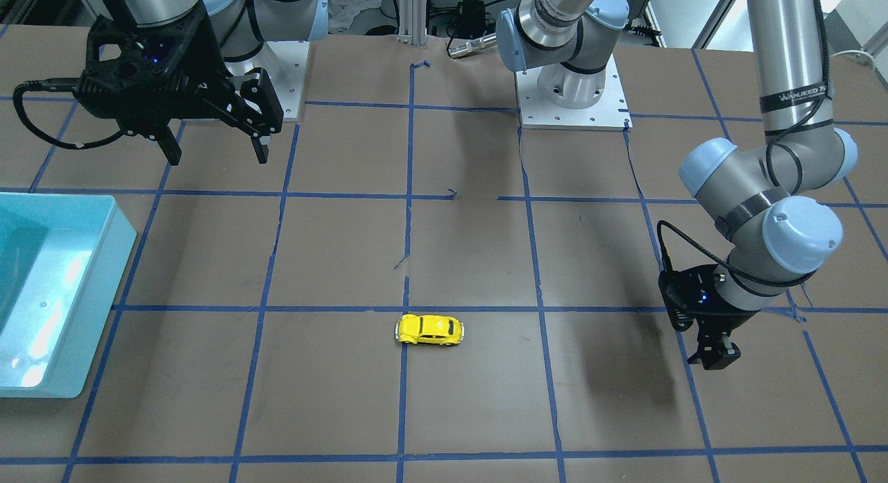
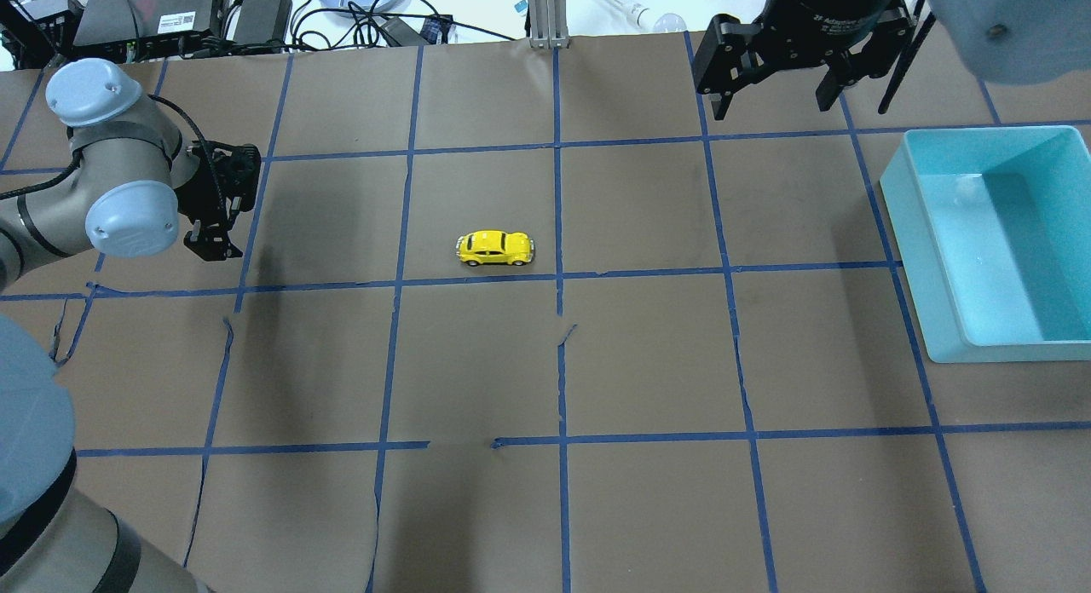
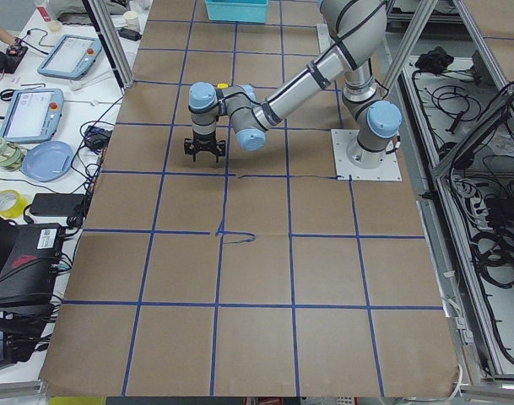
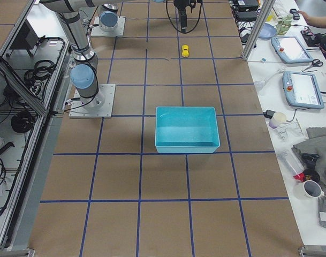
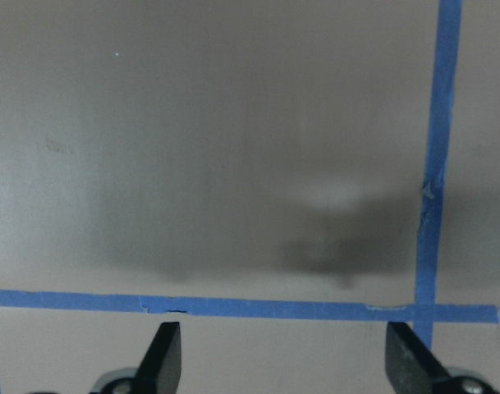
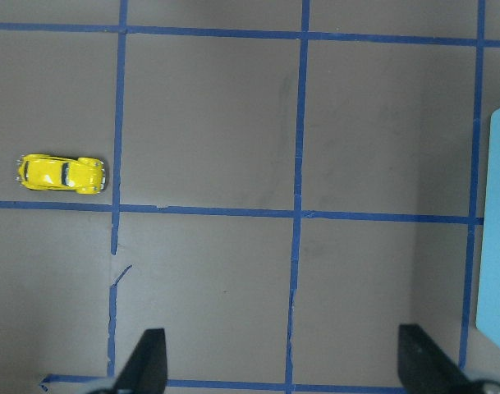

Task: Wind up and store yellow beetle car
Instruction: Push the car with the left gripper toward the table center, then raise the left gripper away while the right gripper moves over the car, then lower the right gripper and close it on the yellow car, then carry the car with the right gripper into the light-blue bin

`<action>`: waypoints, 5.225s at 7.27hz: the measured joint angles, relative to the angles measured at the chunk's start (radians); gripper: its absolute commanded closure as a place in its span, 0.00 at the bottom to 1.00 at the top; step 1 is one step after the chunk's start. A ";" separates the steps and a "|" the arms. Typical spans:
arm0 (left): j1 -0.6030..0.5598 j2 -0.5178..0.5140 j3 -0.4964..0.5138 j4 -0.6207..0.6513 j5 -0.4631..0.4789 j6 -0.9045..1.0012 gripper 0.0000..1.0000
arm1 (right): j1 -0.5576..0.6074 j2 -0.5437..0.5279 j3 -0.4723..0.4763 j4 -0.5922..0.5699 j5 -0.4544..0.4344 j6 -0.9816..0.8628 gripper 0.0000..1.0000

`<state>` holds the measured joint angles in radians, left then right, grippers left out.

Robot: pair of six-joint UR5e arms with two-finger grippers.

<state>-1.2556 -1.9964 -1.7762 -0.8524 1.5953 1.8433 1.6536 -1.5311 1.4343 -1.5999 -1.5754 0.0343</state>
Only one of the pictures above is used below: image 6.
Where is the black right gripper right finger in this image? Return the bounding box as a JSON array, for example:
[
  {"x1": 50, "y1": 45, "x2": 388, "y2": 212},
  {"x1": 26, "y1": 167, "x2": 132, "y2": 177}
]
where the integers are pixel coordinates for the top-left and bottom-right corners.
[{"x1": 397, "y1": 324, "x2": 470, "y2": 394}]

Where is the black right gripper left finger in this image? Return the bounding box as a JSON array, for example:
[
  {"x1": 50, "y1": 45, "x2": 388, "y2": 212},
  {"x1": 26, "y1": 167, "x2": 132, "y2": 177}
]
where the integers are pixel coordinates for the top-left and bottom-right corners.
[{"x1": 112, "y1": 328, "x2": 167, "y2": 394}]

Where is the yellow toy beetle car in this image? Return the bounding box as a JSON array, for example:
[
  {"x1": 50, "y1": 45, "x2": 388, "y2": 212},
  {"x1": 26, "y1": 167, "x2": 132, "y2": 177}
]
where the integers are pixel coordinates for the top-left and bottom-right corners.
[{"x1": 16, "y1": 153, "x2": 107, "y2": 195}]

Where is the teal plastic storage bin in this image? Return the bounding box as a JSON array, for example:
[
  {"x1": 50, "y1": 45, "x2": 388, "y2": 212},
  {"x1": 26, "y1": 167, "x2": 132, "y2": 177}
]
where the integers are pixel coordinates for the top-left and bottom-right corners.
[{"x1": 476, "y1": 108, "x2": 500, "y2": 349}]

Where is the brown paper table cover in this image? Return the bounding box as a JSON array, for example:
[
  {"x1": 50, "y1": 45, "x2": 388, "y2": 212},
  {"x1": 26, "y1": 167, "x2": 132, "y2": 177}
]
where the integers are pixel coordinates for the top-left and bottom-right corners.
[{"x1": 0, "y1": 1, "x2": 500, "y2": 393}]

